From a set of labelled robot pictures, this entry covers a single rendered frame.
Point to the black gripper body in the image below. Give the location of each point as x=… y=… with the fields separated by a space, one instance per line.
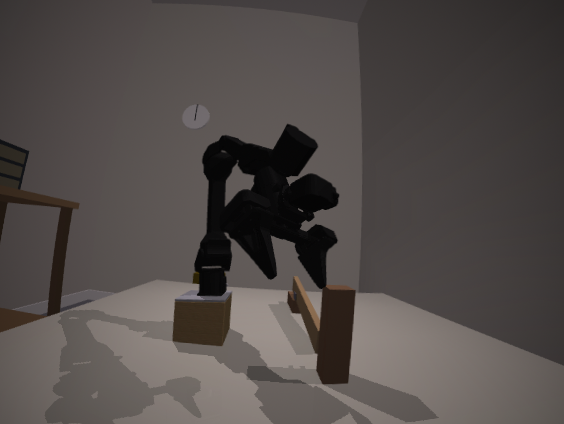
x=286 y=222

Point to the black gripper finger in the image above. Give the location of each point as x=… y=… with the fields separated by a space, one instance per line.
x=314 y=261
x=252 y=234

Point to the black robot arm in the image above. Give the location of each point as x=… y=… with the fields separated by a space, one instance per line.
x=309 y=193

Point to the long brown wooden rail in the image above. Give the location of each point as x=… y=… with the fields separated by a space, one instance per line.
x=308 y=313

